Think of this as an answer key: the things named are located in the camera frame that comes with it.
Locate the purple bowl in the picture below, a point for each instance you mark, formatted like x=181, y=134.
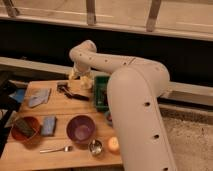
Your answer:
x=81, y=129

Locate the small blue dish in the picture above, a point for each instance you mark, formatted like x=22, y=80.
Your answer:
x=109, y=118

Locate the blue sponge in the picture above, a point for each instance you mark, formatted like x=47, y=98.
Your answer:
x=48, y=126

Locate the small metal cup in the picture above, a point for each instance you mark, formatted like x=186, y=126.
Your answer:
x=95, y=147

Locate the silver spoon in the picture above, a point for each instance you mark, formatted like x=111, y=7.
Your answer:
x=64, y=149

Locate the orange red bowl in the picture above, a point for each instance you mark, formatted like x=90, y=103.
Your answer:
x=18, y=136

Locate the grey folded cloth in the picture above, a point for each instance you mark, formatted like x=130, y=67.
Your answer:
x=40, y=97

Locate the black handled kitchen tool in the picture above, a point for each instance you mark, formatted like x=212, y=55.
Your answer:
x=62, y=87

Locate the blue object left edge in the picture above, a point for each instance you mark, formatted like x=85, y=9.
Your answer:
x=18, y=95

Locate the orange fruit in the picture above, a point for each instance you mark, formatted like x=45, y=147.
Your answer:
x=113, y=145

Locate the green plastic tray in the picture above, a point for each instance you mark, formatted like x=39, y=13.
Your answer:
x=100, y=84

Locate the dark green scrubber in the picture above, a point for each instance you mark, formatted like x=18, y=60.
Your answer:
x=24, y=127

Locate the dark grapes in tray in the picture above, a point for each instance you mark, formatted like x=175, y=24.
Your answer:
x=105, y=100

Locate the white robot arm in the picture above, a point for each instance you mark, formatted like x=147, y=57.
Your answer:
x=132, y=91

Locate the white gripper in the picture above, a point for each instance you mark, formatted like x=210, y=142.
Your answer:
x=77, y=72

